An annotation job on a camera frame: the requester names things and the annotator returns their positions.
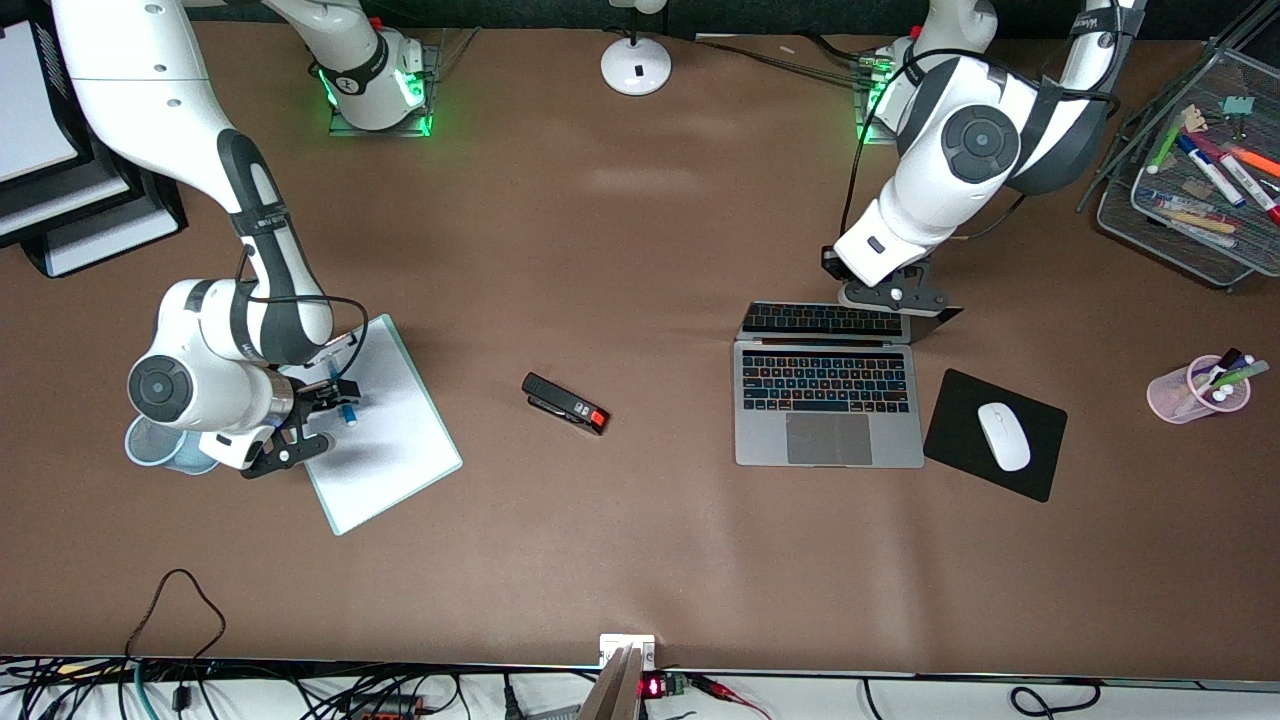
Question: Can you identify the light green pen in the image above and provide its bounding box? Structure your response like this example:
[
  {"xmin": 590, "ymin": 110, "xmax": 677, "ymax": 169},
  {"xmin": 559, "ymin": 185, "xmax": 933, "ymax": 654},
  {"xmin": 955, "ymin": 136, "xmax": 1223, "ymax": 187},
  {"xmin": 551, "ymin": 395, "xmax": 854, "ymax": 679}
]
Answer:
[{"xmin": 1200, "ymin": 360, "xmax": 1271, "ymax": 397}]

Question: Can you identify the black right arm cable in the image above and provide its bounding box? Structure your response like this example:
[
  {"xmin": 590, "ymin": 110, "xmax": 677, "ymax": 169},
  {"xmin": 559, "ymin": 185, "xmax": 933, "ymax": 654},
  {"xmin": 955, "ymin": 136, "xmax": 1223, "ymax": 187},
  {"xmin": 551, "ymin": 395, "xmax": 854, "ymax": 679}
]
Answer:
[{"xmin": 238, "ymin": 245, "xmax": 369, "ymax": 401}]

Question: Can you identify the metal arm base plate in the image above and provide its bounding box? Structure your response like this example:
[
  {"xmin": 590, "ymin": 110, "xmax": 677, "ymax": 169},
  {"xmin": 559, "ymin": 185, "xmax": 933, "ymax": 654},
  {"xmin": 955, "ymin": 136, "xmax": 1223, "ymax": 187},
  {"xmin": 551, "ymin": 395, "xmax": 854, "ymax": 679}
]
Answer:
[
  {"xmin": 855, "ymin": 60, "xmax": 906, "ymax": 147},
  {"xmin": 328, "ymin": 42, "xmax": 438, "ymax": 138}
]

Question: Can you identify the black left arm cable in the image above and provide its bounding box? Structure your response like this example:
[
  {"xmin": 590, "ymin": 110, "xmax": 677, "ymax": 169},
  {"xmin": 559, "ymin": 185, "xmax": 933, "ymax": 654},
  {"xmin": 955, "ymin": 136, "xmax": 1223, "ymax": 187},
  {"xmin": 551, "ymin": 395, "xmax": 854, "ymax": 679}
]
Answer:
[{"xmin": 850, "ymin": 40, "xmax": 1126, "ymax": 251}]

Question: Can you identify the black cable tangle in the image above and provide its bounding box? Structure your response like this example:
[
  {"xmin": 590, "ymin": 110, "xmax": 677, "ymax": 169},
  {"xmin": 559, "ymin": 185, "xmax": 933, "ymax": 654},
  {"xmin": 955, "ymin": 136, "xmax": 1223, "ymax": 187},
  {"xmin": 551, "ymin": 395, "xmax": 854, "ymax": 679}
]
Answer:
[{"xmin": 0, "ymin": 655, "xmax": 471, "ymax": 720}]

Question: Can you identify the pink translucent pen cup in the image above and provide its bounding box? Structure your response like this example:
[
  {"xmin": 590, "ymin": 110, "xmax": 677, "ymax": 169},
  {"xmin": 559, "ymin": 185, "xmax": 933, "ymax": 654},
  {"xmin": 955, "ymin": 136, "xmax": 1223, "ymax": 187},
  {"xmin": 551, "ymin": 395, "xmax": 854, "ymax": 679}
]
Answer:
[{"xmin": 1147, "ymin": 355, "xmax": 1253, "ymax": 425}]

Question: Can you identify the black stacked paper tray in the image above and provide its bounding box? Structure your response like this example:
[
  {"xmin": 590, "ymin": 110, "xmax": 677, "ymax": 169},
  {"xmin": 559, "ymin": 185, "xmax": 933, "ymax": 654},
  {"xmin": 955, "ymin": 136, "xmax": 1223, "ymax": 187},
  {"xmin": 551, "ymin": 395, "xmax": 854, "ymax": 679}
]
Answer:
[{"xmin": 0, "ymin": 15, "xmax": 189, "ymax": 279}]

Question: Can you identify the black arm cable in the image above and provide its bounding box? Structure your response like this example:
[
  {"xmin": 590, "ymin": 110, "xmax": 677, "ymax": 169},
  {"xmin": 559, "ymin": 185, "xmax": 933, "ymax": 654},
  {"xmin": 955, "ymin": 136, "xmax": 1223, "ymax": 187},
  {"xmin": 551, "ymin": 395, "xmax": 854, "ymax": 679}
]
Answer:
[
  {"xmin": 850, "ymin": 40, "xmax": 1126, "ymax": 251},
  {"xmin": 238, "ymin": 245, "xmax": 369, "ymax": 401}
]

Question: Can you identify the black looped cable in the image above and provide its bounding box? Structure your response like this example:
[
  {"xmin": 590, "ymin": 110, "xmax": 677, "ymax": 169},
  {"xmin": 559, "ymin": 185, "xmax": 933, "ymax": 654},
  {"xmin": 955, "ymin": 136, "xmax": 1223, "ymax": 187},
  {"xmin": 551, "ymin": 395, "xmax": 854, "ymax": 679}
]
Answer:
[{"xmin": 125, "ymin": 568, "xmax": 227, "ymax": 666}]

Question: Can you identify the black stapler with red tip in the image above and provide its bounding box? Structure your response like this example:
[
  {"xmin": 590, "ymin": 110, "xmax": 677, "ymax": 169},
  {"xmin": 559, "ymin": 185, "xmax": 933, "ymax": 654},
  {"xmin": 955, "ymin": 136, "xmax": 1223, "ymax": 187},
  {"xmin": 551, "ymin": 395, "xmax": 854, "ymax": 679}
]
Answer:
[{"xmin": 521, "ymin": 372, "xmax": 610, "ymax": 437}]

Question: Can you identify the black wire mesh organiser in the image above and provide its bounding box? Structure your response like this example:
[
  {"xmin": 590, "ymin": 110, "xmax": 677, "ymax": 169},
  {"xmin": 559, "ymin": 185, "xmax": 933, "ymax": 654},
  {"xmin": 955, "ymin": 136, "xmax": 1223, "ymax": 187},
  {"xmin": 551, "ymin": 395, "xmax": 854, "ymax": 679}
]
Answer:
[{"xmin": 1078, "ymin": 38, "xmax": 1280, "ymax": 293}]

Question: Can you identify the black mouse pad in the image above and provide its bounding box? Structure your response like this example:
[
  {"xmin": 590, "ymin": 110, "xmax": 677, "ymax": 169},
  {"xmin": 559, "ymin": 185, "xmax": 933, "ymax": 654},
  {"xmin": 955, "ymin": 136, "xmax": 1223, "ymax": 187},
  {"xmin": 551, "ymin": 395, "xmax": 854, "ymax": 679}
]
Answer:
[{"xmin": 922, "ymin": 368, "xmax": 1069, "ymax": 503}]

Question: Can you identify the grey metal pole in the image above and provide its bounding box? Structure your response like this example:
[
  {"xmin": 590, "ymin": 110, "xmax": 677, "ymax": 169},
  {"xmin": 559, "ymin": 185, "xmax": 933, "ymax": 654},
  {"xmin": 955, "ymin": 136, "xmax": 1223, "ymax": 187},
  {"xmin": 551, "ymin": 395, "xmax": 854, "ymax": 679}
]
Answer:
[{"xmin": 577, "ymin": 645, "xmax": 644, "ymax": 720}]

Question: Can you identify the white marker with red cap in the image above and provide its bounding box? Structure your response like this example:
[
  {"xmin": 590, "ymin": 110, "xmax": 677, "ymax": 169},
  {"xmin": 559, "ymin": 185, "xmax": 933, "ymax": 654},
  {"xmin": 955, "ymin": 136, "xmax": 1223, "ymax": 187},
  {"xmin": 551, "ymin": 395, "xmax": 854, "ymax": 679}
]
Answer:
[{"xmin": 1218, "ymin": 152, "xmax": 1280, "ymax": 224}]

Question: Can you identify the white marker with blue cap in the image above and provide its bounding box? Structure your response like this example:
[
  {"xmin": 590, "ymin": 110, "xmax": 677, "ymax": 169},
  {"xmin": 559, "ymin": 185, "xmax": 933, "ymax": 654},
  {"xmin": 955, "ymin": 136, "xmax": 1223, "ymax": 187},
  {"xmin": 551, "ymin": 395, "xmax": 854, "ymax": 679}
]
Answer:
[{"xmin": 1177, "ymin": 133, "xmax": 1248, "ymax": 208}]

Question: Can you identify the black coiled cable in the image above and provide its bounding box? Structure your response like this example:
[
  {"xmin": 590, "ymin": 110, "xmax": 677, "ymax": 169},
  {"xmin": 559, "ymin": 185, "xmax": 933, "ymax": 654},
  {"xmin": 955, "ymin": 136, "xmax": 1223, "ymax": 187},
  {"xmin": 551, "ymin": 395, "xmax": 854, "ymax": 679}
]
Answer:
[{"xmin": 1008, "ymin": 680, "xmax": 1103, "ymax": 718}]

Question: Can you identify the white mounting bracket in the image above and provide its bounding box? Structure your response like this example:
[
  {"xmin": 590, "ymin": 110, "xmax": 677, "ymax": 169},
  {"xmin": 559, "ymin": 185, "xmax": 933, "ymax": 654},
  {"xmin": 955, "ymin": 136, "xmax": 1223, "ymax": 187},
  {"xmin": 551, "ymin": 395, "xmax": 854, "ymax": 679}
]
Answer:
[{"xmin": 599, "ymin": 633, "xmax": 657, "ymax": 670}]

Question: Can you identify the yellow pencil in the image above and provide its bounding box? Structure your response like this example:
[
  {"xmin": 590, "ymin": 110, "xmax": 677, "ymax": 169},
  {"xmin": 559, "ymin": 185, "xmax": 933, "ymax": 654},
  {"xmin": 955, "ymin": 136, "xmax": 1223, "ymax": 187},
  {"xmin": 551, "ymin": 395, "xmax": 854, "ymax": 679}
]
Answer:
[{"xmin": 1160, "ymin": 207, "xmax": 1241, "ymax": 237}]

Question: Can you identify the silver laptop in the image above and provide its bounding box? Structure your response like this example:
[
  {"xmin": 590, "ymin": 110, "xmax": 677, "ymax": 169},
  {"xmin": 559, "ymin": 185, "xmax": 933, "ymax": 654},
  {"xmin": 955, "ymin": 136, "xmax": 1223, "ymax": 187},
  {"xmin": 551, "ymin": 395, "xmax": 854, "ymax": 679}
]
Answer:
[{"xmin": 735, "ymin": 300, "xmax": 964, "ymax": 469}]

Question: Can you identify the orange highlighter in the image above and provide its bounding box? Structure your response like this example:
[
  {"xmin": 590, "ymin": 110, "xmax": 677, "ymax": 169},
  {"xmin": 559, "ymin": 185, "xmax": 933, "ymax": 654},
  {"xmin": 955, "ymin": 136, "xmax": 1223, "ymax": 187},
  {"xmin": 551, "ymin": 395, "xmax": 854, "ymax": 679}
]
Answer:
[{"xmin": 1225, "ymin": 143, "xmax": 1280, "ymax": 179}]

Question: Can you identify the mint clipboard with white paper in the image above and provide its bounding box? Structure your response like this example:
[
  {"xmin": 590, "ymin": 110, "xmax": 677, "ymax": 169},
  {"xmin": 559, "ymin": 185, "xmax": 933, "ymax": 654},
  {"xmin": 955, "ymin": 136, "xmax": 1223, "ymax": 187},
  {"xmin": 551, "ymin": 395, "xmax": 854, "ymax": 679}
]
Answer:
[{"xmin": 280, "ymin": 313, "xmax": 464, "ymax": 537}]

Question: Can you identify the white paper stack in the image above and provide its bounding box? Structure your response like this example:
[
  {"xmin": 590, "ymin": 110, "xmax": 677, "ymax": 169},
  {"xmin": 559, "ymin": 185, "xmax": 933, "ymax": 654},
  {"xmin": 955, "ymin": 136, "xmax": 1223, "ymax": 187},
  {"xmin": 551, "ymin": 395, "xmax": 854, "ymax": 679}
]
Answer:
[
  {"xmin": 0, "ymin": 22, "xmax": 83, "ymax": 184},
  {"xmin": 0, "ymin": 150, "xmax": 136, "ymax": 241},
  {"xmin": 45, "ymin": 205, "xmax": 183, "ymax": 278}
]

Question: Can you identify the white computer mouse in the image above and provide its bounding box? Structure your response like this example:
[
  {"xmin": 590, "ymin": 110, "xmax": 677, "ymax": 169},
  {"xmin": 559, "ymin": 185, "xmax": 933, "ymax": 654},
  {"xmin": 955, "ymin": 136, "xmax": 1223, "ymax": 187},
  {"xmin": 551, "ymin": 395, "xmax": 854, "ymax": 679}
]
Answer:
[{"xmin": 977, "ymin": 402, "xmax": 1032, "ymax": 472}]

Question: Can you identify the orange power strip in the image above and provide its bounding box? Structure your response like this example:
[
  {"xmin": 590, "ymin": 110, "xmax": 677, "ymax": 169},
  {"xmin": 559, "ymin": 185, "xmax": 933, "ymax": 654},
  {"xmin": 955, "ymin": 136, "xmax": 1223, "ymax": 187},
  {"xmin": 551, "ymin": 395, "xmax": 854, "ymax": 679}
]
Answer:
[{"xmin": 343, "ymin": 693, "xmax": 426, "ymax": 719}]

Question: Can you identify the white round lamp base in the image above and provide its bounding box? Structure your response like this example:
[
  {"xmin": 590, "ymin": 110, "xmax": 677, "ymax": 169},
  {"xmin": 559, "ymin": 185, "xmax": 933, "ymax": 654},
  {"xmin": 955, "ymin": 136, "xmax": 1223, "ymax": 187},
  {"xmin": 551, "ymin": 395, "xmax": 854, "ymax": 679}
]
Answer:
[{"xmin": 601, "ymin": 0, "xmax": 673, "ymax": 98}]

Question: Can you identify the light blue mesh cup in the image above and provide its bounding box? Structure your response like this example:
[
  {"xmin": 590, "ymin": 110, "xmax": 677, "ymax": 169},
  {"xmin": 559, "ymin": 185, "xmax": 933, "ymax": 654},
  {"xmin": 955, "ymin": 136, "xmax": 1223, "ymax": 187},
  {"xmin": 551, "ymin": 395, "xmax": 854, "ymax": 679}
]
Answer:
[{"xmin": 124, "ymin": 415, "xmax": 223, "ymax": 476}]

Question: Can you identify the red wire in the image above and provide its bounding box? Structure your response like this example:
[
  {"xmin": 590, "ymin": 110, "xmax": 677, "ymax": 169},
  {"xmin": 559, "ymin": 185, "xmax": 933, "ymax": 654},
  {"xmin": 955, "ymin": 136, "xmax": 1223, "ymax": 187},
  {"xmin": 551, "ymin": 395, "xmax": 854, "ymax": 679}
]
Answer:
[{"xmin": 688, "ymin": 674, "xmax": 773, "ymax": 720}]

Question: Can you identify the black cable bundle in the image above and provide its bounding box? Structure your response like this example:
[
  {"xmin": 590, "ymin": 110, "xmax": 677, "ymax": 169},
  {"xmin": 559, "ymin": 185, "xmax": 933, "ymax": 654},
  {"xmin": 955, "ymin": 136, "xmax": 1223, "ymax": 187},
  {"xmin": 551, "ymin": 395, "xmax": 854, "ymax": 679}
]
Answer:
[{"xmin": 695, "ymin": 35, "xmax": 891, "ymax": 91}]

